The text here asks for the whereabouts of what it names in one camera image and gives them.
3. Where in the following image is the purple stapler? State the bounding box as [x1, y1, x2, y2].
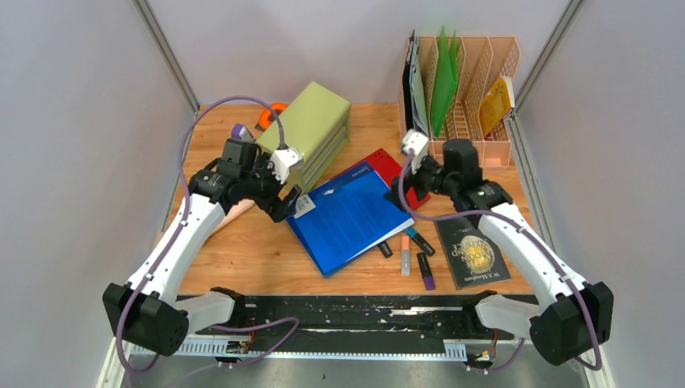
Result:
[231, 124, 255, 142]

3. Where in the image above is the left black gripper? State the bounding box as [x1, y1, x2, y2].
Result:
[241, 153, 301, 221]

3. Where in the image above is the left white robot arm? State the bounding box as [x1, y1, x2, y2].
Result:
[103, 139, 304, 356]

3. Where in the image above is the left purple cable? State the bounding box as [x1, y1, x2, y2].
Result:
[116, 95, 300, 374]

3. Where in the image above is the purple cable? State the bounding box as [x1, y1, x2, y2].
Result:
[397, 155, 603, 374]
[116, 95, 300, 374]

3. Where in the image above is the green drawer cabinet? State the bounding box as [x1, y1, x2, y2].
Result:
[279, 82, 351, 193]

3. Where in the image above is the orange tape dispenser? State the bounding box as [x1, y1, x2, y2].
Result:
[254, 102, 288, 132]

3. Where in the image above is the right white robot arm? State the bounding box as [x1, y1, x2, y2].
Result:
[385, 130, 615, 372]

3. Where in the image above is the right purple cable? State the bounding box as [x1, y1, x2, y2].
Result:
[397, 155, 603, 374]

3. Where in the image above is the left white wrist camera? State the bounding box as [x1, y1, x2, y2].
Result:
[270, 148, 304, 185]

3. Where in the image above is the blue capped black marker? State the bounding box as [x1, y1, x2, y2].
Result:
[405, 227, 435, 256]

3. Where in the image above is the blue plastic folder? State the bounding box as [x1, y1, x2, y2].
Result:
[287, 162, 414, 278]

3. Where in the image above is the red plastic folder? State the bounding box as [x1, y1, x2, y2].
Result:
[355, 148, 431, 210]

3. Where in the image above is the small black marker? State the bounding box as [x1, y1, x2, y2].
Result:
[377, 241, 393, 258]

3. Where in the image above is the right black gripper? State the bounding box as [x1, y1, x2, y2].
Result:
[383, 149, 457, 212]

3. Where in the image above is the orange grey highlighter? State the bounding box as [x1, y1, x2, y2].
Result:
[401, 235, 411, 276]

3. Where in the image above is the black paperback book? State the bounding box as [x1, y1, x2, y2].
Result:
[434, 217, 511, 289]

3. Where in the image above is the black mounting base rail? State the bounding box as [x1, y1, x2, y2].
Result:
[113, 293, 602, 361]

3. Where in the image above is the pink cylindrical tube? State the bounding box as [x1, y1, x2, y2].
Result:
[213, 199, 254, 233]

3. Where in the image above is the yellow book in rack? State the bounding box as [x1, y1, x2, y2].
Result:
[478, 76, 515, 138]

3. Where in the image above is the pink file organizer rack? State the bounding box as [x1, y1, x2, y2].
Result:
[428, 36, 520, 170]

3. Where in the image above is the grey clipboard with papers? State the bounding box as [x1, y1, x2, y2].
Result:
[401, 30, 430, 137]

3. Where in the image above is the green plastic folder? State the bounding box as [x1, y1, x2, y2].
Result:
[430, 25, 459, 138]

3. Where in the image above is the purple highlighter marker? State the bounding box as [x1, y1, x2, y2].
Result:
[417, 251, 435, 290]

